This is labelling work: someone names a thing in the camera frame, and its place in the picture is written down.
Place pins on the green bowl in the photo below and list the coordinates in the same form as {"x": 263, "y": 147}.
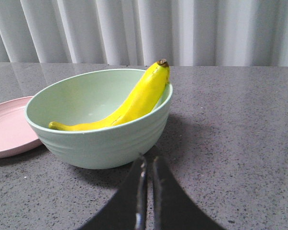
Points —
{"x": 87, "y": 98}

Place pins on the white curtain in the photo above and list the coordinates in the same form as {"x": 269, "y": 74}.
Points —
{"x": 138, "y": 32}

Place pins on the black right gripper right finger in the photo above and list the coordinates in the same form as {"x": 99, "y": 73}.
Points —
{"x": 173, "y": 209}

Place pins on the yellow banana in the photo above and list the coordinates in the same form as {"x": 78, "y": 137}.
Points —
{"x": 141, "y": 100}

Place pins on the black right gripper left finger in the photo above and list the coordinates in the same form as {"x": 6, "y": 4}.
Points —
{"x": 127, "y": 209}

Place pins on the pink plate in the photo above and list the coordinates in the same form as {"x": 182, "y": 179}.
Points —
{"x": 16, "y": 136}

